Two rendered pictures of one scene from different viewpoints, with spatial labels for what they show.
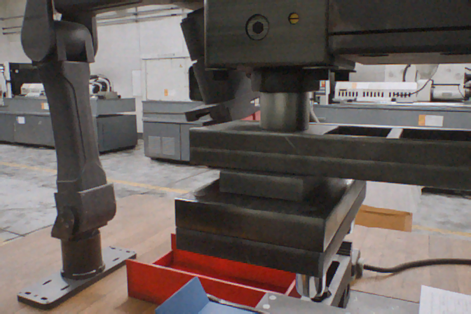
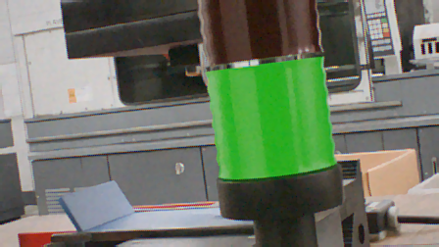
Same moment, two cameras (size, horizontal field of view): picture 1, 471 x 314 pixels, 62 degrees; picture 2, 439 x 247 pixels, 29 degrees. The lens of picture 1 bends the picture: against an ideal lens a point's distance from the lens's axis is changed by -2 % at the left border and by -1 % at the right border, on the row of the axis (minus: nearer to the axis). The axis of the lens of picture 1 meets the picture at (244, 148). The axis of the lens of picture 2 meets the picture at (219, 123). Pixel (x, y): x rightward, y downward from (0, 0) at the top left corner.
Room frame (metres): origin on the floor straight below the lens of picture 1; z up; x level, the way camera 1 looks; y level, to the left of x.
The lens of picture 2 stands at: (-0.26, -0.06, 1.08)
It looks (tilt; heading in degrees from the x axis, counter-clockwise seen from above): 3 degrees down; 2
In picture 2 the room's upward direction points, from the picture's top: 7 degrees counter-clockwise
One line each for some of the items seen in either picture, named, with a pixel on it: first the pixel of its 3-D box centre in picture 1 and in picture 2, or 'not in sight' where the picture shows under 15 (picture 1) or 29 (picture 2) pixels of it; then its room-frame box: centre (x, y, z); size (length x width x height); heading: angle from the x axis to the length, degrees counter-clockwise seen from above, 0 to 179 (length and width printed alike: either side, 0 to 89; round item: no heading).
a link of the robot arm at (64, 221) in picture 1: (84, 216); not in sight; (0.61, 0.26, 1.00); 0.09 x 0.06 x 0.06; 154
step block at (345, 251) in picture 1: (337, 275); (340, 212); (0.52, -0.13, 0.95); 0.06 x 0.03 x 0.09; 156
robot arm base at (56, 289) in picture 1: (82, 253); not in sight; (0.61, 0.27, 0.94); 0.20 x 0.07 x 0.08; 156
